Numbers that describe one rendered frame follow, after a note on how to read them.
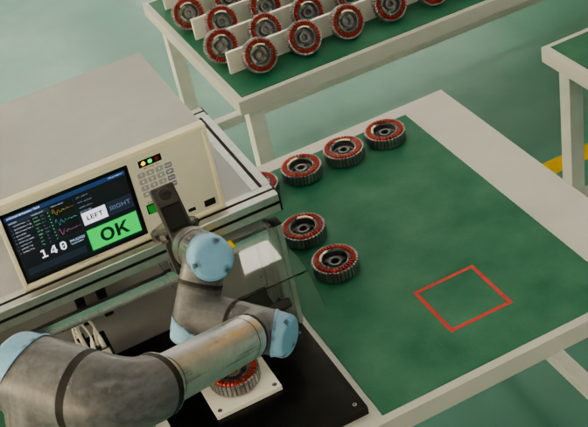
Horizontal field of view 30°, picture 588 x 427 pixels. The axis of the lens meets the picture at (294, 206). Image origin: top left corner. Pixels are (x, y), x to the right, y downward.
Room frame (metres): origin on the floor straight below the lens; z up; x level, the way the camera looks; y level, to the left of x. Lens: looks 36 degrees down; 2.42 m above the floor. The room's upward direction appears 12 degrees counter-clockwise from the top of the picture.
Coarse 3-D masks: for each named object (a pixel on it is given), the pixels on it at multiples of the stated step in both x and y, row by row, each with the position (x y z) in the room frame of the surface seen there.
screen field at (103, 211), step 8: (112, 200) 1.78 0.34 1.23; (120, 200) 1.78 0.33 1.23; (128, 200) 1.79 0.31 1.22; (96, 208) 1.77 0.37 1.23; (104, 208) 1.77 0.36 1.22; (112, 208) 1.78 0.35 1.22; (120, 208) 1.78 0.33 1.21; (88, 216) 1.76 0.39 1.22; (96, 216) 1.77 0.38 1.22; (104, 216) 1.77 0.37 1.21; (88, 224) 1.76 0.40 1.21
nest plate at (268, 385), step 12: (264, 372) 1.69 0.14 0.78; (264, 384) 1.66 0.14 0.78; (276, 384) 1.65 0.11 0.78; (204, 396) 1.67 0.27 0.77; (216, 396) 1.65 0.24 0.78; (228, 396) 1.64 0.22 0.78; (240, 396) 1.64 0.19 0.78; (252, 396) 1.63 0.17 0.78; (264, 396) 1.63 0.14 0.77; (216, 408) 1.62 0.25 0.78; (228, 408) 1.61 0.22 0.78; (240, 408) 1.61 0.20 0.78
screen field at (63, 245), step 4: (64, 240) 1.74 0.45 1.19; (56, 244) 1.74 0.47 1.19; (60, 244) 1.74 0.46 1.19; (64, 244) 1.74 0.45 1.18; (44, 248) 1.73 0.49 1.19; (48, 248) 1.73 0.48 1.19; (52, 248) 1.73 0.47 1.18; (56, 248) 1.74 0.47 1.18; (60, 248) 1.74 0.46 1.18; (64, 248) 1.74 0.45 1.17; (68, 248) 1.74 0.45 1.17; (40, 252) 1.73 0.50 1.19; (44, 252) 1.73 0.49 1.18; (48, 252) 1.73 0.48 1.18; (52, 252) 1.73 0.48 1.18; (56, 252) 1.73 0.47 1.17; (40, 256) 1.72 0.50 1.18; (44, 256) 1.73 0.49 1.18; (48, 256) 1.73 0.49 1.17
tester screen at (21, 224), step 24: (72, 192) 1.76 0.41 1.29; (96, 192) 1.77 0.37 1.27; (120, 192) 1.78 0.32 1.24; (24, 216) 1.72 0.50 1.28; (48, 216) 1.74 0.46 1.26; (72, 216) 1.75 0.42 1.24; (120, 216) 1.78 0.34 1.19; (24, 240) 1.72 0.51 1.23; (48, 240) 1.73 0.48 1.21; (72, 240) 1.75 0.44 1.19; (120, 240) 1.77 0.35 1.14; (24, 264) 1.71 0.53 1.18
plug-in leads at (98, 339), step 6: (90, 324) 1.75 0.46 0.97; (72, 330) 1.73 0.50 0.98; (78, 330) 1.77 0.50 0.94; (96, 330) 1.74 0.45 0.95; (78, 336) 1.75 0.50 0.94; (84, 336) 1.78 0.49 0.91; (90, 336) 1.73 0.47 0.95; (96, 336) 1.76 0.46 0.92; (78, 342) 1.72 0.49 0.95; (84, 342) 1.75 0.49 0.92; (90, 342) 1.73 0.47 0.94; (96, 342) 1.75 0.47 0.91; (102, 342) 1.74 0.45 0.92; (102, 348) 1.73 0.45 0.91
